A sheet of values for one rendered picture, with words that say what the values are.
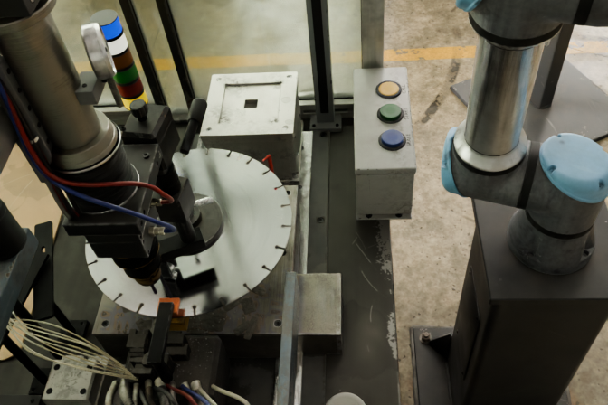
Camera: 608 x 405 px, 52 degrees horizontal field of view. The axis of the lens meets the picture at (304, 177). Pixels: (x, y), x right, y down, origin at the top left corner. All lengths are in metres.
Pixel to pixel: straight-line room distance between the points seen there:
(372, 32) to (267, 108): 0.26
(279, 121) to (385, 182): 0.24
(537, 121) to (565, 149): 1.45
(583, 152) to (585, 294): 0.26
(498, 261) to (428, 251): 0.91
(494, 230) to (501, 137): 0.30
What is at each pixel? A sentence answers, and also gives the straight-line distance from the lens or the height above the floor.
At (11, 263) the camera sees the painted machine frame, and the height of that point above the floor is 1.05.
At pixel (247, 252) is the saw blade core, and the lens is 0.96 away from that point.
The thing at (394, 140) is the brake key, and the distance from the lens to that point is 1.15.
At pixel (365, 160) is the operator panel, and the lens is 1.13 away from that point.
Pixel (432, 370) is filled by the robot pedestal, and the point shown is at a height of 0.01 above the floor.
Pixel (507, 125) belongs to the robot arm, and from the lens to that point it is 0.96.
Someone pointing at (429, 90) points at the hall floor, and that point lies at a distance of 2.62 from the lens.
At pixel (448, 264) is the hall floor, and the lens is 2.08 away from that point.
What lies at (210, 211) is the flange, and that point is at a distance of 1.01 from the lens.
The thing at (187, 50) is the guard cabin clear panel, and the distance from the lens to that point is 1.36.
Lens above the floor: 1.74
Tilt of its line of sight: 49 degrees down
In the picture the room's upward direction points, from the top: 7 degrees counter-clockwise
